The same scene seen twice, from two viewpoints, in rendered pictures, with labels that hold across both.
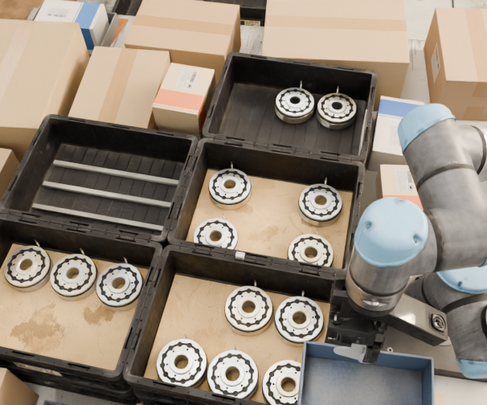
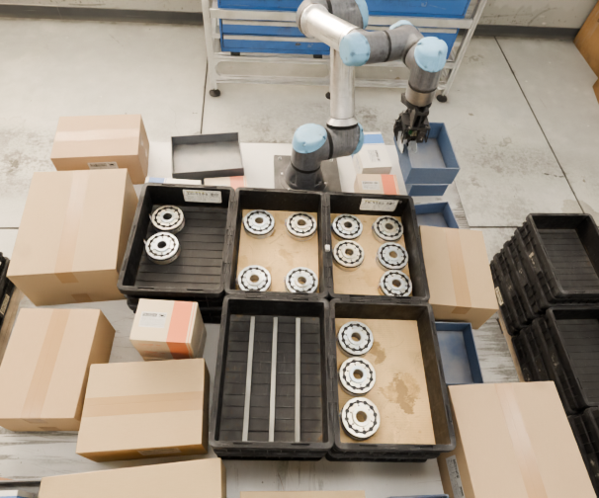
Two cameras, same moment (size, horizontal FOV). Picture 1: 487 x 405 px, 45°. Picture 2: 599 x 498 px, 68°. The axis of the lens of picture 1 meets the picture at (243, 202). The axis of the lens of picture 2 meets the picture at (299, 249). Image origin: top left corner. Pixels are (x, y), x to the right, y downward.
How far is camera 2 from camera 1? 1.15 m
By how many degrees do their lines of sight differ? 53
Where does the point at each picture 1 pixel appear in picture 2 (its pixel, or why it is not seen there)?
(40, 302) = (381, 400)
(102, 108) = (176, 409)
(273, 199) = (256, 254)
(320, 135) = (191, 231)
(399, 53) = (116, 174)
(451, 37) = (89, 150)
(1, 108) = not seen: outside the picture
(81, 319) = (384, 363)
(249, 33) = not seen: hidden behind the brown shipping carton
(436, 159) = (383, 38)
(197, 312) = (355, 288)
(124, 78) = (131, 400)
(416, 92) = not seen: hidden behind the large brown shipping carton
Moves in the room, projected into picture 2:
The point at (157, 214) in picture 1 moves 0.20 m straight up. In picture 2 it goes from (285, 332) to (288, 302)
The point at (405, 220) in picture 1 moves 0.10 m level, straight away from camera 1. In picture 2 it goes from (432, 41) to (390, 33)
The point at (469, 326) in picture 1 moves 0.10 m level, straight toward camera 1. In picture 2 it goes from (343, 137) to (368, 149)
